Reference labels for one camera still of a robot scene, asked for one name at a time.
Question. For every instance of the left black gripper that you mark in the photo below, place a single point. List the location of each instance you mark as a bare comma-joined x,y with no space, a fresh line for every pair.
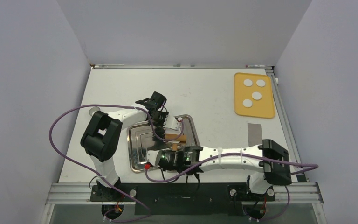
161,125

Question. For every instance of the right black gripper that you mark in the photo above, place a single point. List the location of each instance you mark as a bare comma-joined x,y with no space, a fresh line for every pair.
180,150

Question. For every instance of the stainless steel tray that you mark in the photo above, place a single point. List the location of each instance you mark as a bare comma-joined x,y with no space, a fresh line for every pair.
141,139

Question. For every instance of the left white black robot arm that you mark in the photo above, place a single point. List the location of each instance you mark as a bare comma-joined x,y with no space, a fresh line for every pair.
101,137

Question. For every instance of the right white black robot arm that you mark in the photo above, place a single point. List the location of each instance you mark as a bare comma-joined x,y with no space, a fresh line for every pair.
267,162

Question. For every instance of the white dough disc lower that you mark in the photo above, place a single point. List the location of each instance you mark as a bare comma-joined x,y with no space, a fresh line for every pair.
248,103

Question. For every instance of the white dough disc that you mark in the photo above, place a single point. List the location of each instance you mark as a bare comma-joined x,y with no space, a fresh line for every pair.
248,103
260,83
248,82
256,95

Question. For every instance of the white dough disc upper left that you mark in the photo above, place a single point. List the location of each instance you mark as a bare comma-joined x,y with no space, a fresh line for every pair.
248,82

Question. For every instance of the white dough disc middle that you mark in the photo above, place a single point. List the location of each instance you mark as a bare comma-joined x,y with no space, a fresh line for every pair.
256,95

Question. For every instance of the white dough disc upper right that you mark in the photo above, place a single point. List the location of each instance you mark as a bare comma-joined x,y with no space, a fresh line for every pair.
260,83

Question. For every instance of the grey rectangular patch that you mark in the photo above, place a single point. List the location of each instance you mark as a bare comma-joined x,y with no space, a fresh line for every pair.
254,134

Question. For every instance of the yellow plastic tray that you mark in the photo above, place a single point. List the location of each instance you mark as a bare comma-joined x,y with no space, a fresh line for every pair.
264,108

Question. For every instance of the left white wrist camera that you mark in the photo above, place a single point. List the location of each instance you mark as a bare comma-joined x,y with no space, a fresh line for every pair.
172,122

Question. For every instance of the aluminium back rail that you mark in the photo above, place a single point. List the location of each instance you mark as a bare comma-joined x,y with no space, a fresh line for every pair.
180,66

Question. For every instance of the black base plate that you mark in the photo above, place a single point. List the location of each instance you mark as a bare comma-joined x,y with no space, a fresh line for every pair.
193,198

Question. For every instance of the aluminium front rail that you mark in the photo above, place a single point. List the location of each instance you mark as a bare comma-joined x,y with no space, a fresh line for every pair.
80,193

